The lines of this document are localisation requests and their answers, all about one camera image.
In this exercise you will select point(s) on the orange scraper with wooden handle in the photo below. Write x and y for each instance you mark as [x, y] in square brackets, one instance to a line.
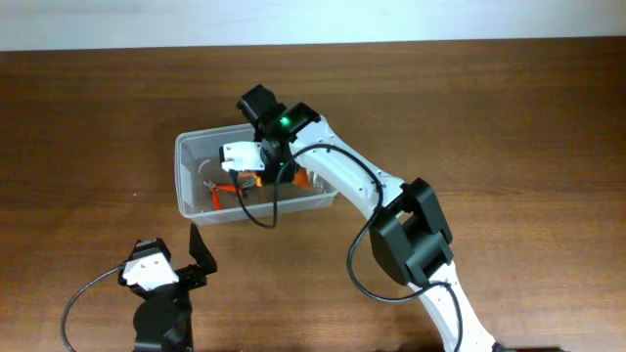
[301, 179]

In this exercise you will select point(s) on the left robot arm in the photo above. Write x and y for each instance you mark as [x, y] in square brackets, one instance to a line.
[163, 321]

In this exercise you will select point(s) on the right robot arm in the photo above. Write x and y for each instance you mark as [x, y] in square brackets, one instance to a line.
[409, 234]

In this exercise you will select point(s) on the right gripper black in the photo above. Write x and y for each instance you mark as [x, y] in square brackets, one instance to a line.
[270, 166]

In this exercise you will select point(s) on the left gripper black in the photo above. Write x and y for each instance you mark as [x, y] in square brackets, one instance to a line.
[191, 276]

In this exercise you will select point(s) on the clear plastic container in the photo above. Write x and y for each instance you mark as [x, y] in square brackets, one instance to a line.
[197, 160]

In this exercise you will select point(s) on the red handled wire cutters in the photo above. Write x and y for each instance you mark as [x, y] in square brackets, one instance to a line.
[216, 189]

